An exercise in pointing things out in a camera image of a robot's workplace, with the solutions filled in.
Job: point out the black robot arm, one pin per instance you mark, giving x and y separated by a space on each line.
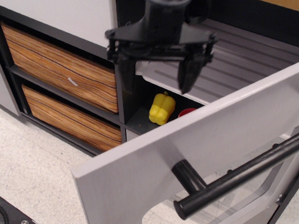
161 35

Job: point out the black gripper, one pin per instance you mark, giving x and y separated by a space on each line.
162 34

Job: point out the grey lower oven drawer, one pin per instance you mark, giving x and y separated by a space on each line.
229 204

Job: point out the red toy cup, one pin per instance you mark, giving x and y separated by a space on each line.
186 111

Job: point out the upper wood-pattern fabric bin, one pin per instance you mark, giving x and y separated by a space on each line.
77 76

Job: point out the wood-pattern fabric bin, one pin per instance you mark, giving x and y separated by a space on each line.
93 131
77 76

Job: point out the dark grey toy kitchen cabinet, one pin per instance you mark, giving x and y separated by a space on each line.
37 159

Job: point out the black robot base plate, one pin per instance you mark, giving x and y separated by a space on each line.
14 214

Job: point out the lower wood-pattern fabric bin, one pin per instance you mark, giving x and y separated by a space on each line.
93 131

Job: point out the yellow toy bell pepper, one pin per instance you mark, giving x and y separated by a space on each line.
162 108

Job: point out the grey oven rack shelf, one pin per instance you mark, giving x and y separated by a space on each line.
240 58

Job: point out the grey toy oven door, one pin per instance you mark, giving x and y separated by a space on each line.
121 185

